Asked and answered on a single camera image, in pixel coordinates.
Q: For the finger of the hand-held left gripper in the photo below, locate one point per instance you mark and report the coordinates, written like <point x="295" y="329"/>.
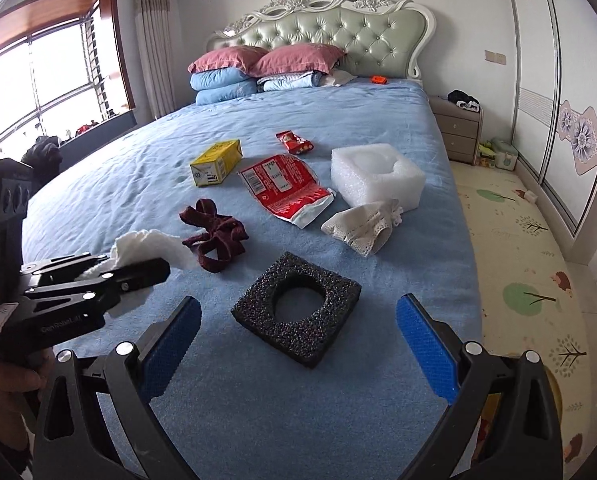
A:
<point x="143" y="271"/>
<point x="63" y="264"/>

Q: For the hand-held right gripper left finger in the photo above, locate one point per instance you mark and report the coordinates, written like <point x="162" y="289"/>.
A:
<point x="171" y="345"/>

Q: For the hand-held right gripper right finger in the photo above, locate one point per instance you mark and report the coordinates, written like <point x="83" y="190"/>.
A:
<point x="428" y="355"/>

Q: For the white tissue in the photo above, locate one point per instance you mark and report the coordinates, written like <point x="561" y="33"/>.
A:
<point x="148" y="245"/>

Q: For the black foam square with hole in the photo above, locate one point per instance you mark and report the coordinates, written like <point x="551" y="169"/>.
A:
<point x="258" y="310"/>

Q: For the person's left hand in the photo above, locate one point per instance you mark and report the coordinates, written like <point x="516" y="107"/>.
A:
<point x="3" y="395"/>

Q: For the black bag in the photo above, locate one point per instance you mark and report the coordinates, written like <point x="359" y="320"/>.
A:
<point x="42" y="155"/>

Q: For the dark red cloth strip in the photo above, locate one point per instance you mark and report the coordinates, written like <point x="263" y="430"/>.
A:
<point x="218" y="240"/>

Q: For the blue bedsheet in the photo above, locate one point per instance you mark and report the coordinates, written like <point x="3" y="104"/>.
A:
<point x="128" y="170"/>

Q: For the row of windowsill items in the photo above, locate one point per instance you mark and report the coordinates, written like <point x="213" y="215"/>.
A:
<point x="86" y="129"/>

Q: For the yellow cardboard box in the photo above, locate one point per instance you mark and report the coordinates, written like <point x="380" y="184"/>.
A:
<point x="213" y="162"/>

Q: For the cartoon tree play mat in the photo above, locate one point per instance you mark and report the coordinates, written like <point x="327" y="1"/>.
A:
<point x="518" y="250"/>

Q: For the wooden framed window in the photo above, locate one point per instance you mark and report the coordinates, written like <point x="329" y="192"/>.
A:
<point x="43" y="70"/>

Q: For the white mesh pouch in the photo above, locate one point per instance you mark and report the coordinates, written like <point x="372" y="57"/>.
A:
<point x="358" y="225"/>

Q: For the large red snack wrapper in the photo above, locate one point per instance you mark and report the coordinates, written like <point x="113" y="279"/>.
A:
<point x="283" y="185"/>

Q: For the white foam block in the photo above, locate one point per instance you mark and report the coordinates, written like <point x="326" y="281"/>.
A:
<point x="378" y="180"/>

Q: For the small white box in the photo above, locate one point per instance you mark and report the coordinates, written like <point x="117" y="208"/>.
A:
<point x="530" y="196"/>

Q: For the folded blue quilt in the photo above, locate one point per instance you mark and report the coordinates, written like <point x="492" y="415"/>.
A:
<point x="216" y="79"/>
<point x="226" y="94"/>

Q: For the small red snack packet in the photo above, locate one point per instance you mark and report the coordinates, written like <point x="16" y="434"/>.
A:
<point x="293" y="142"/>

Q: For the yellow green toy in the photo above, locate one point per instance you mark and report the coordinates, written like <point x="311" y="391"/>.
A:
<point x="485" y="152"/>

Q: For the green storage box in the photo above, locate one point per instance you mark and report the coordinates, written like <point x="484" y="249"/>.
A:
<point x="506" y="155"/>

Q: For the grey nightstand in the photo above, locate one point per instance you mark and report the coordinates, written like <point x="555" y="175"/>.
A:
<point x="456" y="132"/>

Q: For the pink pillow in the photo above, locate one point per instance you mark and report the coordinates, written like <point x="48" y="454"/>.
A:
<point x="223" y="57"/>
<point x="298" y="60"/>

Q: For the beige striped curtain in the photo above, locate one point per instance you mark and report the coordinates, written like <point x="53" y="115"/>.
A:
<point x="153" y="35"/>

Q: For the folded pale patterned blanket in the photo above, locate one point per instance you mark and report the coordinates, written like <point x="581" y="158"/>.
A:
<point x="291" y="81"/>

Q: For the black clothing pile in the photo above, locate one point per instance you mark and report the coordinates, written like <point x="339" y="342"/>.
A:
<point x="461" y="98"/>

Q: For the white cloth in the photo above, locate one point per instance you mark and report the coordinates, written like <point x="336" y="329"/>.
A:
<point x="341" y="78"/>

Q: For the small orange object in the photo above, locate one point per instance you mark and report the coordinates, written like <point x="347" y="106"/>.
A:
<point x="379" y="79"/>

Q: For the tufted green bed headboard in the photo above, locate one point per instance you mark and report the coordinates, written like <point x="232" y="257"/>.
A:
<point x="328" y="25"/>

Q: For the white flowered sliding wardrobe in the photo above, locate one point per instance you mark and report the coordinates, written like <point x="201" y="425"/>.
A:
<point x="553" y="60"/>

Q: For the beige wall switch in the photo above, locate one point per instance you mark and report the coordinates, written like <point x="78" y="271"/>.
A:
<point x="495" y="57"/>

